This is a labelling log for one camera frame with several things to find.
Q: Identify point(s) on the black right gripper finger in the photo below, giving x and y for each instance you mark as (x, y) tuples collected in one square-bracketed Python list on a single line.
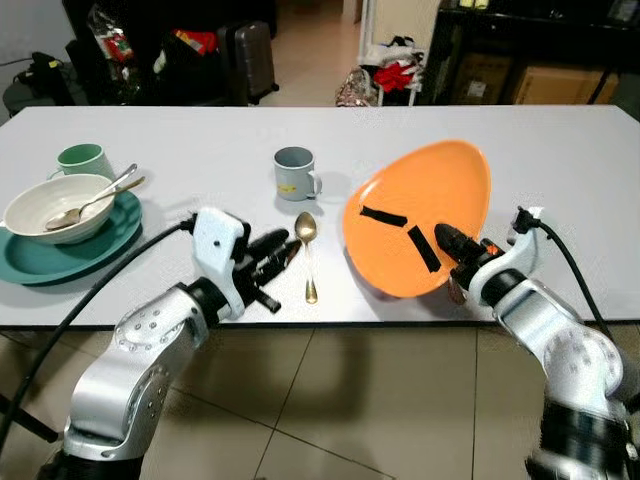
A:
[(453, 243)]

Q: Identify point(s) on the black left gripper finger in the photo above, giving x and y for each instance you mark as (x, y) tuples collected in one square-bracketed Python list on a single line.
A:
[(270, 244), (282, 262)]

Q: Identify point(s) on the gold spoon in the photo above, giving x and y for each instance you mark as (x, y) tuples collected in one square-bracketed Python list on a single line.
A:
[(306, 228)]

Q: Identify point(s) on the orange plate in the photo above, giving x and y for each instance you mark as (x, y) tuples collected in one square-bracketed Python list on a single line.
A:
[(430, 180)]

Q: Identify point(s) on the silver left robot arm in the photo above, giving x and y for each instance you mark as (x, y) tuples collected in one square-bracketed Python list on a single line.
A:
[(130, 380)]

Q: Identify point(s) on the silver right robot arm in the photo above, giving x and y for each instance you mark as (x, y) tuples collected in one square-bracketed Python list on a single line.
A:
[(560, 350)]

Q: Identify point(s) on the black tape strip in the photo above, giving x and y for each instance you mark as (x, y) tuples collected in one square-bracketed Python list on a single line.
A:
[(424, 250)]

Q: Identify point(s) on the grey mug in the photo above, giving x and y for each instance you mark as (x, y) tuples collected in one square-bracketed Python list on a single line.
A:
[(292, 175)]

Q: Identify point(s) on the teal plate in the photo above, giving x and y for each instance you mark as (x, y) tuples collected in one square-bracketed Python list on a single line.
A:
[(112, 242)]

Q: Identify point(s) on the small cardboard box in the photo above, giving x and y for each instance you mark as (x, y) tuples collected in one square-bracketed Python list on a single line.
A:
[(482, 80)]

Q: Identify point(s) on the patterned bag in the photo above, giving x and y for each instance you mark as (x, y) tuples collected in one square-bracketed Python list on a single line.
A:
[(355, 92)]

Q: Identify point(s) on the red cloth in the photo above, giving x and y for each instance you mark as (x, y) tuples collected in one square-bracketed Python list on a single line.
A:
[(398, 75)]

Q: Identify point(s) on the black suitcase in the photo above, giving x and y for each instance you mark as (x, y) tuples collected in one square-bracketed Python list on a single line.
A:
[(250, 60)]

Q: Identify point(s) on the wide cardboard box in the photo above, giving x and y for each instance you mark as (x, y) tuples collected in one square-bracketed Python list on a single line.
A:
[(560, 88)]

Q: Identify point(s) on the black desk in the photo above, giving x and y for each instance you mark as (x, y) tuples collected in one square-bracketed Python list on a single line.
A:
[(150, 85)]

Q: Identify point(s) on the silver spoon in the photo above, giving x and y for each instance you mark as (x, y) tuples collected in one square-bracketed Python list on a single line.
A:
[(65, 217)]

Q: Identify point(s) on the green mug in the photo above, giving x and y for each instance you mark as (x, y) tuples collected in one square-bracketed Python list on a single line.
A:
[(80, 160)]

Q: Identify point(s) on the red packet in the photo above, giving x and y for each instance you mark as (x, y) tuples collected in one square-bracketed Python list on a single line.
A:
[(197, 40)]

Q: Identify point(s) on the white laundry rack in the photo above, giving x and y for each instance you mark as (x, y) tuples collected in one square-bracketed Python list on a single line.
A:
[(400, 25)]

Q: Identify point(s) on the black cabinet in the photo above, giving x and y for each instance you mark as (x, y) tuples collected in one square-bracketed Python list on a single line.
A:
[(540, 35)]

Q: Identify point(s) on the white bowl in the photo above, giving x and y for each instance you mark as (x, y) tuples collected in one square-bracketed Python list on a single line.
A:
[(28, 215)]

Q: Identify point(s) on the clear snack bag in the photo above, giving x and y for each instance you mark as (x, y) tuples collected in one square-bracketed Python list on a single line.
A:
[(112, 42)]

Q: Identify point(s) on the black table leg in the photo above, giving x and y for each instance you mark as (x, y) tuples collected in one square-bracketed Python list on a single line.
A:
[(25, 418)]

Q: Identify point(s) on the black backpack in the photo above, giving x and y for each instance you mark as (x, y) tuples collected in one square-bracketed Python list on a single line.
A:
[(40, 80)]

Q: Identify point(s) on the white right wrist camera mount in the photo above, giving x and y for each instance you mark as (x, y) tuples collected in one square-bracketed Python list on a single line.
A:
[(512, 258)]

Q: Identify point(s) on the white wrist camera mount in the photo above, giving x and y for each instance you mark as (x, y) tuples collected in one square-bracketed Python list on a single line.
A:
[(512, 258), (215, 240)]

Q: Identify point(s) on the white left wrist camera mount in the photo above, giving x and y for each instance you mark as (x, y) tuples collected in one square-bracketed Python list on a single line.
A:
[(215, 240)]

